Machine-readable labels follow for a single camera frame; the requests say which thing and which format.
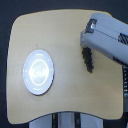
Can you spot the white round plate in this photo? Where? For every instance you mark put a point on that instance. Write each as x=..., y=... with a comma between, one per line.
x=38, y=72

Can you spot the dark grape bunch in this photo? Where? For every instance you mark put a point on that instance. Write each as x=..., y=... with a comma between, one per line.
x=87, y=56

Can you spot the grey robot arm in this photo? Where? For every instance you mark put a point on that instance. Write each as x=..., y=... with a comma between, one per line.
x=108, y=36

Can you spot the white table base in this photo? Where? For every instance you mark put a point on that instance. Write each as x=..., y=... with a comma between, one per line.
x=66, y=120

